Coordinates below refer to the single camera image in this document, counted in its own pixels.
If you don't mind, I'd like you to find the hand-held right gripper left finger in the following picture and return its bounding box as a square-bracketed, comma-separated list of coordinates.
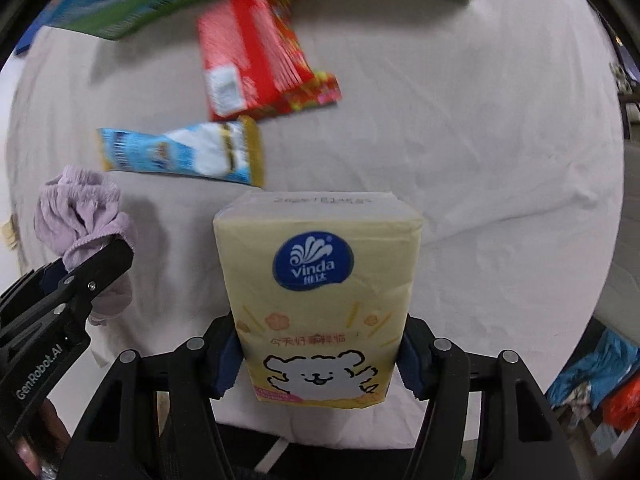
[60, 313, 247, 480]

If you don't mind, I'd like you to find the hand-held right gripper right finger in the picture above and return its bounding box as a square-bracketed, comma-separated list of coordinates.
[397, 313, 577, 480]

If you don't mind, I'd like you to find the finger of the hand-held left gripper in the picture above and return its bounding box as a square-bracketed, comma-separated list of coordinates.
[0, 260, 72, 332]
[59, 238, 136, 320]

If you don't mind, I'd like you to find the purple fluffy cloth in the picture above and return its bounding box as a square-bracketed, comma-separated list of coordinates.
[34, 165, 137, 327]

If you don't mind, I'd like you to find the yellow tissue pack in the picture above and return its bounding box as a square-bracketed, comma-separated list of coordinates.
[213, 190, 425, 408]

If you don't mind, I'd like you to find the blue snack packet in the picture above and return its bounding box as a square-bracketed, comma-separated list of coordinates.
[97, 115, 266, 189]

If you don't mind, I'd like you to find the blue plastic bag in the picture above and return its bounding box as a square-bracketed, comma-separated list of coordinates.
[544, 329, 640, 411]

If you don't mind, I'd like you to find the orange plastic bag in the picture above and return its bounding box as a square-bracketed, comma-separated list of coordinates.
[602, 385, 640, 431]

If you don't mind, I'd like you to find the white bed sheet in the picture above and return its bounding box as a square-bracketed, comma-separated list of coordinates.
[4, 0, 627, 453]

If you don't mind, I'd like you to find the red snack packet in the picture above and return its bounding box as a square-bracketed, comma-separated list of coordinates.
[196, 0, 343, 123]

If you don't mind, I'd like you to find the green and blue carton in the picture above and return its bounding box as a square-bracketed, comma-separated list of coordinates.
[14, 0, 501, 57]

